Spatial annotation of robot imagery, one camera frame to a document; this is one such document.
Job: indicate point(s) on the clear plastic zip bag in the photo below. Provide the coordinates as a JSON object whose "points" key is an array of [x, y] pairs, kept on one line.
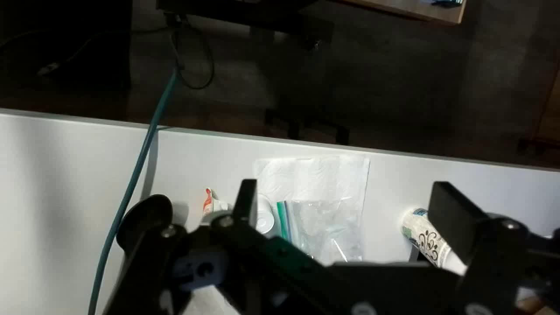
{"points": [[326, 198]]}

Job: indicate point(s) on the dark furniture frame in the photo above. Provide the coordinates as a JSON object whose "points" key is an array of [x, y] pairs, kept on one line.
{"points": [[291, 63]]}

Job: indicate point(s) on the wooden board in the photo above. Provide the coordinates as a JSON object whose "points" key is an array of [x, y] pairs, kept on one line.
{"points": [[420, 9]]}

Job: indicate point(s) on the patterned paper cup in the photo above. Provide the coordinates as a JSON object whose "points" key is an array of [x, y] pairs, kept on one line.
{"points": [[420, 236]]}

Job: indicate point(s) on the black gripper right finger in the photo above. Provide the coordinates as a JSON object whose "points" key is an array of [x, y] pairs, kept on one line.
{"points": [[457, 215]]}

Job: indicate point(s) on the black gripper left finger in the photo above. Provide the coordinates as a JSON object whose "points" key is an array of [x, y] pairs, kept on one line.
{"points": [[245, 201]]}

